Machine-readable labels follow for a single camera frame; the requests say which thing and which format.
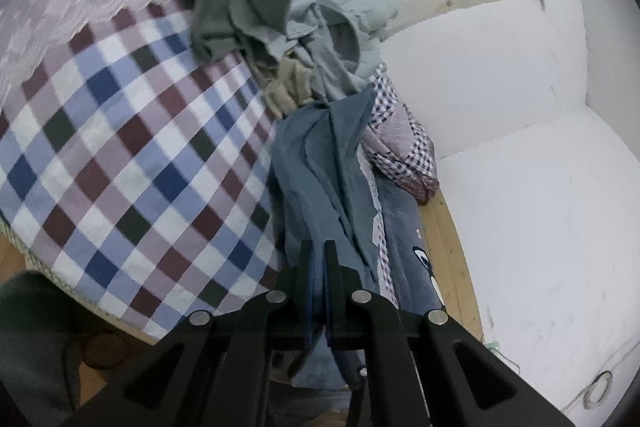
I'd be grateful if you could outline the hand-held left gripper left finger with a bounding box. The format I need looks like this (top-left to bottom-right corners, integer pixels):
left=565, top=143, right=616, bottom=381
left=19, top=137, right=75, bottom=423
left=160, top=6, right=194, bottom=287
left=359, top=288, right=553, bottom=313
left=60, top=239, right=313, bottom=427

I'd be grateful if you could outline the grey cable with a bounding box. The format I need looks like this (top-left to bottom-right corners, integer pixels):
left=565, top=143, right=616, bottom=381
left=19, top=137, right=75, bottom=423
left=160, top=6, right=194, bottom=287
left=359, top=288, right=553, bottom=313
left=560, top=369, right=616, bottom=413

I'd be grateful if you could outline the checked dotted quilt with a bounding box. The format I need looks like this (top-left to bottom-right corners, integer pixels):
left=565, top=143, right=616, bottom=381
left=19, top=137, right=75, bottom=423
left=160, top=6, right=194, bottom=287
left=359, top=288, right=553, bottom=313
left=357, top=64, right=441, bottom=205

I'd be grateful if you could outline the teal blue shirt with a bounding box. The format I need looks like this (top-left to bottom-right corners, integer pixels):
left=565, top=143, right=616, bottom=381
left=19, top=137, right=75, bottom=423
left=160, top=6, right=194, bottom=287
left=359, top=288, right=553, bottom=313
left=267, top=87, right=386, bottom=388

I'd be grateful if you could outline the blue plush pillow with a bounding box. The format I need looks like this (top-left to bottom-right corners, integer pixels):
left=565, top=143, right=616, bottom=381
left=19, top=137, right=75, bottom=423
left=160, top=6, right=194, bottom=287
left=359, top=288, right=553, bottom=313
left=290, top=172, right=446, bottom=388

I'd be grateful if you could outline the beige shirt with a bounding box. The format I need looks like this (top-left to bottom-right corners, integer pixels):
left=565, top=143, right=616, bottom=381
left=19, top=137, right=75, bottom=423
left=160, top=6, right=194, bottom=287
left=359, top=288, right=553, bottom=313
left=262, top=57, right=313, bottom=118

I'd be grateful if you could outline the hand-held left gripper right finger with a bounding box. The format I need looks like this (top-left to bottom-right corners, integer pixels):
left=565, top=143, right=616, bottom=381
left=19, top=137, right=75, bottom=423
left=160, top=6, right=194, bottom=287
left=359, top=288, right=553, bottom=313
left=325, top=239, right=576, bottom=427

